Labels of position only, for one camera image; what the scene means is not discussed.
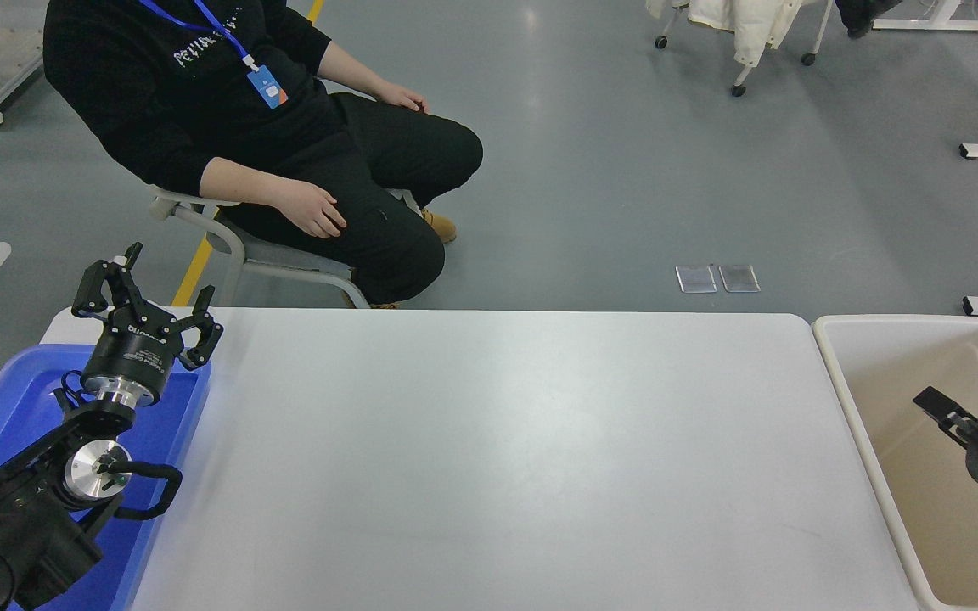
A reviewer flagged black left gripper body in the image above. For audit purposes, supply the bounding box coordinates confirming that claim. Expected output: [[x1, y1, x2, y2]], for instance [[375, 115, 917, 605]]
[[80, 307, 177, 398]]

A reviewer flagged person's right hand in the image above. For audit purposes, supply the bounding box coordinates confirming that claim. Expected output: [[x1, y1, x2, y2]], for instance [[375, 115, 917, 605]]
[[273, 180, 348, 239]]

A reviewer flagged person's left hand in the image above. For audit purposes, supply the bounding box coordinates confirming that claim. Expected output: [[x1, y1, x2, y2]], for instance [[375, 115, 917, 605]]
[[370, 81, 430, 114]]

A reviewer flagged large pale plastic bin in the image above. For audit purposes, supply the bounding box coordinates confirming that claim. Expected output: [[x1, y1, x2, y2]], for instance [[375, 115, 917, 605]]
[[812, 314, 978, 611]]

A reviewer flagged grey white chair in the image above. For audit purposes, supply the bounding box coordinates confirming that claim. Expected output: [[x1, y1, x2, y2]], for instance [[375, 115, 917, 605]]
[[148, 187, 422, 310]]

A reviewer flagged blue plastic tray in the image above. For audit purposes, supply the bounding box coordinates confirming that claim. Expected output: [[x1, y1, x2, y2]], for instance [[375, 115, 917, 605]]
[[0, 344, 211, 611]]

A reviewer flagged person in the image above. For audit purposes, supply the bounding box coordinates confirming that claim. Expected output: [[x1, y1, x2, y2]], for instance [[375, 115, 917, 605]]
[[43, 0, 484, 308], [833, 0, 904, 39]]

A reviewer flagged white rolling chair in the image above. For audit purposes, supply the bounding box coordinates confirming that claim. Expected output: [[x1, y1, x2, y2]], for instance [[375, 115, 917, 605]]
[[655, 0, 836, 98]]

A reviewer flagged white padded coat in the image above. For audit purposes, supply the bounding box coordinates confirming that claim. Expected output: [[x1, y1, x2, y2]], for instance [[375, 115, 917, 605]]
[[646, 0, 806, 67]]

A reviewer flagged blue lanyard badge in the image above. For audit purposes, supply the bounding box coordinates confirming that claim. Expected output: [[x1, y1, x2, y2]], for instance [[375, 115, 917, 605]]
[[139, 0, 289, 110]]

